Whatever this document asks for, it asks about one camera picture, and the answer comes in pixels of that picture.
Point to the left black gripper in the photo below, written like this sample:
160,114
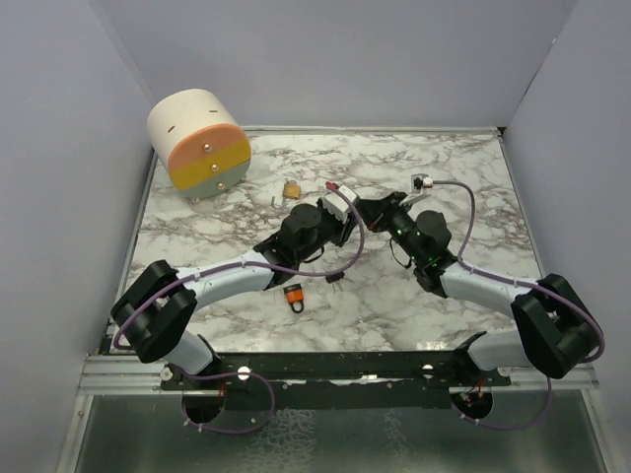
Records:
341,229

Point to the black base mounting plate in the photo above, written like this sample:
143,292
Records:
333,380

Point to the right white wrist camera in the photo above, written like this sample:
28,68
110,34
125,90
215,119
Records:
421,183

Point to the round pastel drawer box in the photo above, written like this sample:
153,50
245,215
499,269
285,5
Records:
202,148

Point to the orange black padlock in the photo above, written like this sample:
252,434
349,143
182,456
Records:
294,296

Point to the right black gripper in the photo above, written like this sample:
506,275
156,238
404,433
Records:
371,213

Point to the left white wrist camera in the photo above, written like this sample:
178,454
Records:
338,201

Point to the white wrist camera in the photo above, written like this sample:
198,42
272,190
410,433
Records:
338,201
421,183

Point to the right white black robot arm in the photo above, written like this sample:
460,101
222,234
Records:
554,331

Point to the large brass padlock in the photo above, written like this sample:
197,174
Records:
291,191

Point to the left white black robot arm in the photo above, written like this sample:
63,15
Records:
153,314

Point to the black head key bunch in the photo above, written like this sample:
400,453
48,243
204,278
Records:
335,281

